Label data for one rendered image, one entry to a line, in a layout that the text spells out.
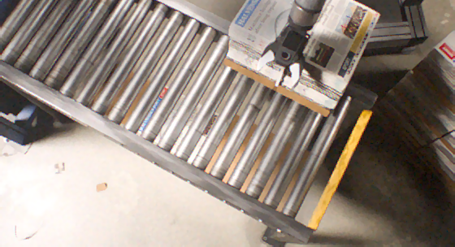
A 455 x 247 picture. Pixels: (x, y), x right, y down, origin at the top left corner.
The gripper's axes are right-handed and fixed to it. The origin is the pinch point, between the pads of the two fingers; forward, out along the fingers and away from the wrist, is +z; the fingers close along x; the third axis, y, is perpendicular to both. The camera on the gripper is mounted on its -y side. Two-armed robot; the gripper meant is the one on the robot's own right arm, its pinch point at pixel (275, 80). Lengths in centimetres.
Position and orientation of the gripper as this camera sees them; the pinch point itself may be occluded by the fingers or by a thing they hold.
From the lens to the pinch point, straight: 131.1
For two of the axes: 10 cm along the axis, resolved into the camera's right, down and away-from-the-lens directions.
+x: -8.8, -4.6, 1.4
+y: 4.1, -5.7, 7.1
